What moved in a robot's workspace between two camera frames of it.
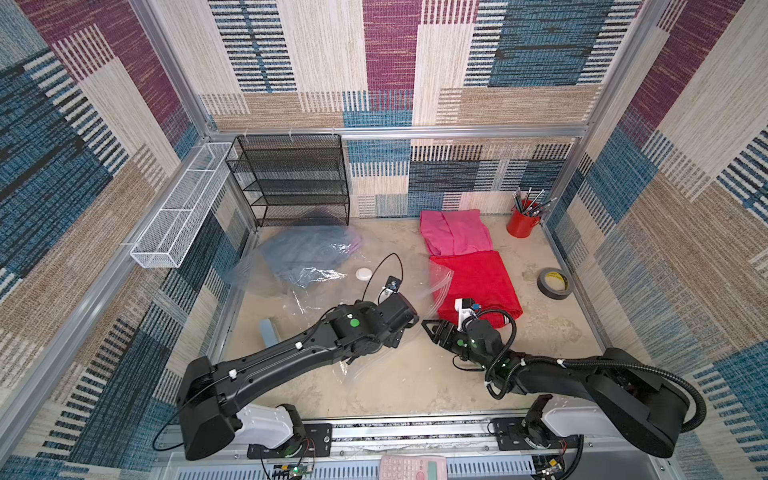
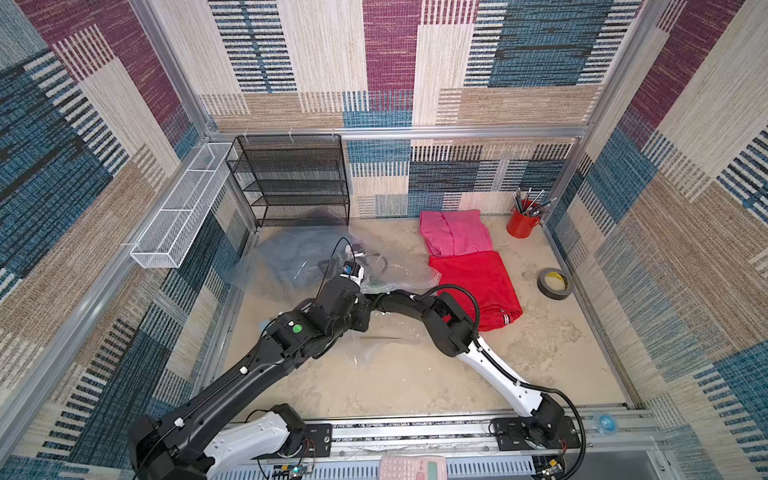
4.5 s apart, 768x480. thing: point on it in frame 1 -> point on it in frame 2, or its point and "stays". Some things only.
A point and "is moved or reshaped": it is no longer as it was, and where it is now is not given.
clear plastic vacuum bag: (320, 264) is moved or reshaped
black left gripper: (393, 343) -> (364, 316)
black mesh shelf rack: (293, 180) stays
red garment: (479, 276) stays
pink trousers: (455, 231) stays
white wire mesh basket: (168, 238) stays
